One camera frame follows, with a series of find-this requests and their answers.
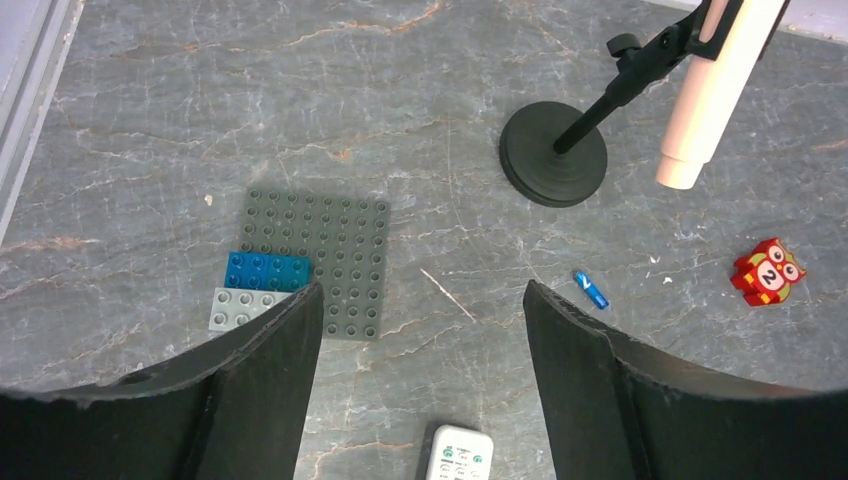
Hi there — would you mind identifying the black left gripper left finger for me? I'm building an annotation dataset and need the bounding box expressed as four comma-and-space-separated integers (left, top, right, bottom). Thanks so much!
1, 284, 324, 479

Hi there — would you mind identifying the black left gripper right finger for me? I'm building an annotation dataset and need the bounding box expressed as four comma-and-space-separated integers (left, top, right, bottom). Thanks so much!
523, 281, 847, 479

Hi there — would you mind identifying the blue AAA battery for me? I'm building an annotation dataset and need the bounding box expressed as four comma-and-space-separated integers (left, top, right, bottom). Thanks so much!
573, 270, 609, 310

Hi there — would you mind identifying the white remote control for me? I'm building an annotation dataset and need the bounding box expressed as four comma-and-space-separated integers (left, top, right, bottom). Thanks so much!
425, 425, 494, 480

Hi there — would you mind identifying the light grey toy brick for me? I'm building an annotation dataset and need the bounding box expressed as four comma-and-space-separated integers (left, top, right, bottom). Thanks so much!
208, 287, 290, 332

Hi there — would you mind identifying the blue toy brick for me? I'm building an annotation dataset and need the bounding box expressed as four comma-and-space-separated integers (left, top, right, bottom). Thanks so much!
223, 252, 311, 293

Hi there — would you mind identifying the red owl toy block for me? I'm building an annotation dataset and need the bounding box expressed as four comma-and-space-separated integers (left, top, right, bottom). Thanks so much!
730, 237, 807, 307

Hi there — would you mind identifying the dark grey studded baseplate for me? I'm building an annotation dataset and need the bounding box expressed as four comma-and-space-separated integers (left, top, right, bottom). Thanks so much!
238, 186, 391, 341

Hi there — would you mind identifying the peach toy microphone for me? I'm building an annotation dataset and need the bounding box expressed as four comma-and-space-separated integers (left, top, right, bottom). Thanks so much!
656, 0, 789, 190

